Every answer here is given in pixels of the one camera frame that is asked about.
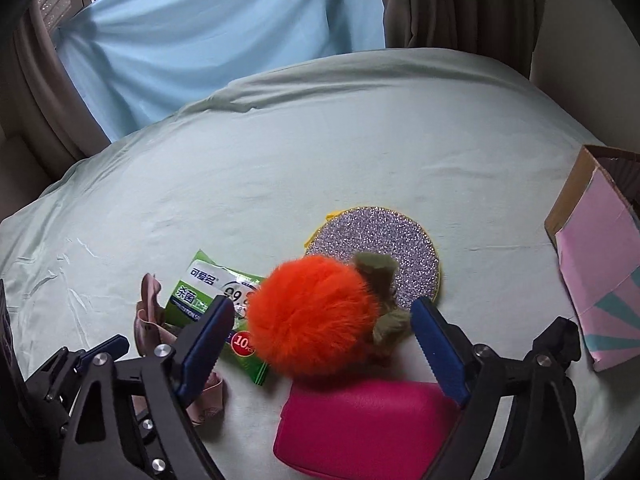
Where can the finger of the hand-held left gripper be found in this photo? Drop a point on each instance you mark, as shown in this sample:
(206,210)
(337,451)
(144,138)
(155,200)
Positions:
(112,344)

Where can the light blue curtain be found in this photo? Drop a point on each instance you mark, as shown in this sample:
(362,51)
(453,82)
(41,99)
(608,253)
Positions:
(200,35)

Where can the orange fluffy plush fruit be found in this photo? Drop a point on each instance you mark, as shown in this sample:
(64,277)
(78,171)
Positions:
(310,315)

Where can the beige curtain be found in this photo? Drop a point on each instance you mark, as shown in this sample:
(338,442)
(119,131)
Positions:
(45,90)
(450,0)

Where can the green wet wipes packet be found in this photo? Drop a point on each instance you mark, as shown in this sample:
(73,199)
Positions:
(200,280)

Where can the magenta pouch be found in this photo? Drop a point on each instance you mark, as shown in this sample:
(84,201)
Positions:
(360,425)

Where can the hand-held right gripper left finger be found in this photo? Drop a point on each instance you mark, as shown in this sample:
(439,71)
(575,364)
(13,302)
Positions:
(202,347)

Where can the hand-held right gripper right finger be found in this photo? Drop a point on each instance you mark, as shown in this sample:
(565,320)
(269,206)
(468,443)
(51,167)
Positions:
(442,352)

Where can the pink cardboard box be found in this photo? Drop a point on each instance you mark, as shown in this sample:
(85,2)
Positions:
(595,260)

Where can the round glittery silver pad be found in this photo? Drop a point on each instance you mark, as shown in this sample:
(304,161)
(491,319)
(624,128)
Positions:
(380,235)

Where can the pink fabric scrunchie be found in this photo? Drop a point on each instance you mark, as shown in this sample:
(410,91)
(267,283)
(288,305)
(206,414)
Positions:
(149,305)

